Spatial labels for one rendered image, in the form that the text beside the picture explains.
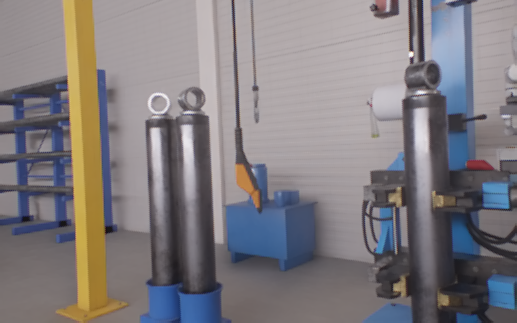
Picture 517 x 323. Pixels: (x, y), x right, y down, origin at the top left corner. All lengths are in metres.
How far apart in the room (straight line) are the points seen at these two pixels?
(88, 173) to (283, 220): 1.91
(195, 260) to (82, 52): 1.94
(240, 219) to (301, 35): 2.19
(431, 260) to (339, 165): 2.65
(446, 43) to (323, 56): 2.39
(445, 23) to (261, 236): 2.79
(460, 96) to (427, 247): 0.92
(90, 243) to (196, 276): 1.24
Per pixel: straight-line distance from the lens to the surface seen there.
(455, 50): 2.91
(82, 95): 3.85
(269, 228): 4.66
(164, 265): 3.13
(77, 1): 4.01
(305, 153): 5.19
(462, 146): 2.86
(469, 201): 2.39
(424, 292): 2.54
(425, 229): 2.45
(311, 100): 5.15
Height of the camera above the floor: 1.25
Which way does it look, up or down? 1 degrees down
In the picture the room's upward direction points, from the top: 3 degrees counter-clockwise
